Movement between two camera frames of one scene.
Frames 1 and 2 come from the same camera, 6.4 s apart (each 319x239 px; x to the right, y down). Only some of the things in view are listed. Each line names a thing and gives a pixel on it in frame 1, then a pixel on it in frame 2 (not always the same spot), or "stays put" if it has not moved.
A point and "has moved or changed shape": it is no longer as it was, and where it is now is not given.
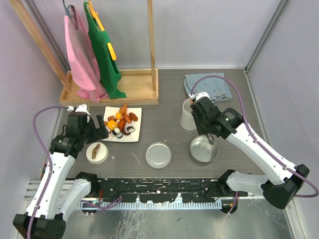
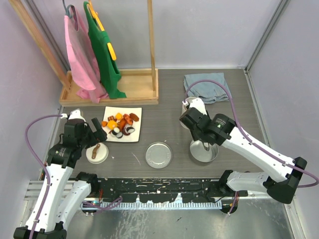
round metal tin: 202,151 stays put
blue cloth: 215,87 stays put
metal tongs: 211,138 has moved or changed shape
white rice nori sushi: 116,132 stays put
